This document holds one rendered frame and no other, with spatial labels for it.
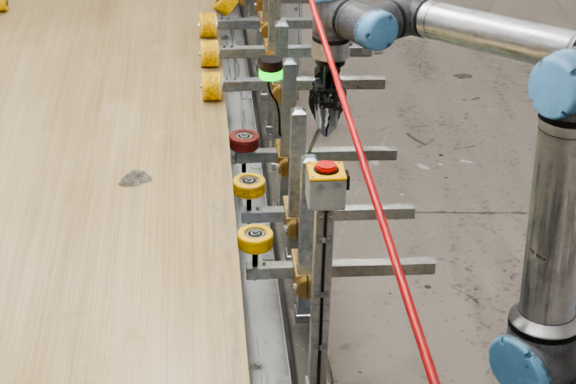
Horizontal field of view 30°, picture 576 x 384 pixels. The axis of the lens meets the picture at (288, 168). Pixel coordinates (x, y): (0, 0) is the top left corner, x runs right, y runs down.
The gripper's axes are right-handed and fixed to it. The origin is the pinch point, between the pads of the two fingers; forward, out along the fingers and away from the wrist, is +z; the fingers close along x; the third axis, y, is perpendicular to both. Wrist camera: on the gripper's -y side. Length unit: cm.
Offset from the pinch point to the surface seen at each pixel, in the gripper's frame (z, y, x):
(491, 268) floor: 101, -90, 76
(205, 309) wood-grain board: 11, 59, -31
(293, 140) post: -3.0, 11.1, -9.1
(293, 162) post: 2.9, 11.1, -8.9
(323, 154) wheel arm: 15.9, -18.1, 2.1
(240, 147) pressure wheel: 12.2, -15.8, -20.2
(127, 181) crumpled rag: 10.3, 5.2, -48.5
